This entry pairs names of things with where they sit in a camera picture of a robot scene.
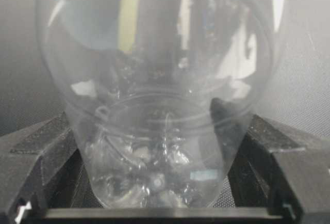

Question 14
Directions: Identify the clear plastic bottle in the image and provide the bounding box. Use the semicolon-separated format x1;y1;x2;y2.
37;0;286;209

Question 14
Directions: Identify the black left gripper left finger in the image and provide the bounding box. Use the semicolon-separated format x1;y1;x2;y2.
1;114;101;223

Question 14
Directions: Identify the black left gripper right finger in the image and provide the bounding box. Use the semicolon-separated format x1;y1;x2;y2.
210;99;329;221

